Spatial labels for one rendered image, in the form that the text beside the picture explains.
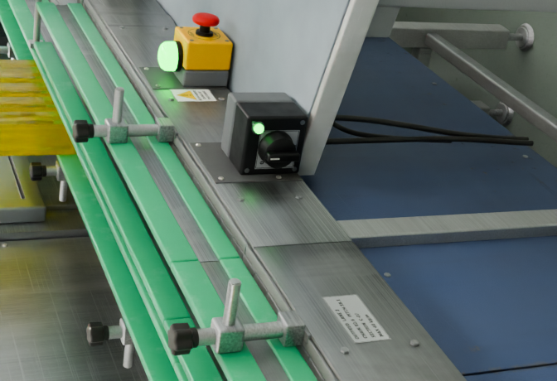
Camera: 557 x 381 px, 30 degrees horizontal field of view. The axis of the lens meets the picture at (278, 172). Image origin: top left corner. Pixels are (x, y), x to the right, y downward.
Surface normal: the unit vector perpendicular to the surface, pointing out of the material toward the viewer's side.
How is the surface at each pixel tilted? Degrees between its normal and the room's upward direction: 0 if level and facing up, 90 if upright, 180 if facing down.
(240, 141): 0
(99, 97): 90
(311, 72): 0
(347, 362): 90
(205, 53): 90
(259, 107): 90
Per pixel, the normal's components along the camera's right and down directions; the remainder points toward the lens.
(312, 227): 0.15, -0.89
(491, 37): 0.36, 0.45
